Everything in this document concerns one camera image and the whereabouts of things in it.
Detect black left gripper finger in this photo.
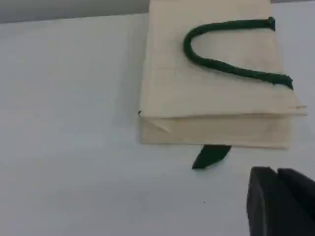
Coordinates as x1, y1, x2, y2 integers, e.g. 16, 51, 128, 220
247, 166, 308, 236
277, 168, 315, 236

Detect white canvas bag green handles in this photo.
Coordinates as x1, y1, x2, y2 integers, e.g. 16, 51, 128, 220
137, 0, 308, 172

